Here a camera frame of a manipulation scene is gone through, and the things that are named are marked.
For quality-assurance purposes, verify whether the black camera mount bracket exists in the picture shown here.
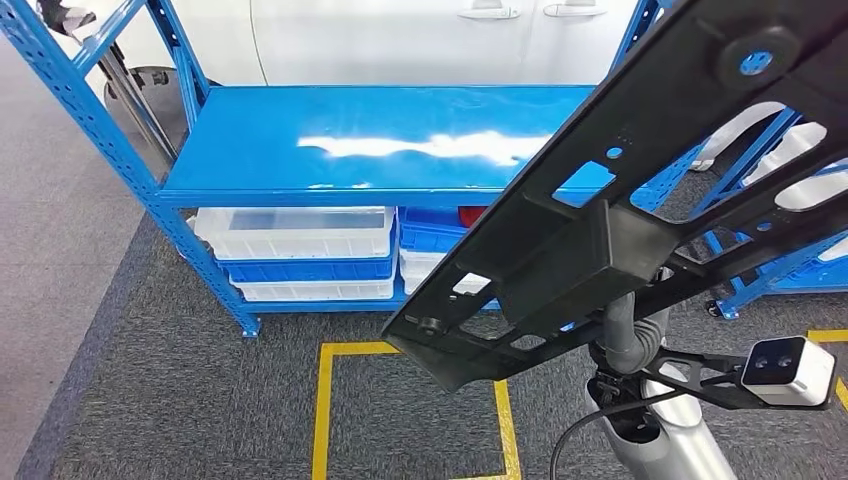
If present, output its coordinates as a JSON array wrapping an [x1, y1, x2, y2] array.
[[639, 347, 833, 412]]

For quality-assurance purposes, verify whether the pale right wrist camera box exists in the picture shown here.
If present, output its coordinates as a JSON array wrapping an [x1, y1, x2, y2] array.
[[740, 335, 838, 407]]

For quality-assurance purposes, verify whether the blue wheeled shelf cart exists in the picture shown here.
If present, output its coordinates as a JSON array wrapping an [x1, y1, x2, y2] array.
[[688, 105, 848, 321]]

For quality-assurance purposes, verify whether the white car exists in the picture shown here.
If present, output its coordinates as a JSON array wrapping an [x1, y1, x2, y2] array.
[[39, 0, 664, 91]]

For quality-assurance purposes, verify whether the long black plastic part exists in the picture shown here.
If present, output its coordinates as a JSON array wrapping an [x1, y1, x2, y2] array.
[[380, 0, 848, 393]]

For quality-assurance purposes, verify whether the blue steel shelf rack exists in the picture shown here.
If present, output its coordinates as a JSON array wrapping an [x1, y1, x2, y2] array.
[[0, 0, 707, 339]]

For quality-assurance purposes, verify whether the black cable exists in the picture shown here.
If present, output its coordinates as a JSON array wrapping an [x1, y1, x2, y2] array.
[[548, 389, 687, 480]]

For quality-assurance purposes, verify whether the metal tripod stand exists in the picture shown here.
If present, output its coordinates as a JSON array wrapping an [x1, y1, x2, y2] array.
[[36, 0, 180, 164]]

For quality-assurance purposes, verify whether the blue plastic bin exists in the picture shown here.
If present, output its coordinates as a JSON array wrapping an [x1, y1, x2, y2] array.
[[771, 254, 848, 293], [217, 253, 399, 284], [398, 206, 495, 254]]

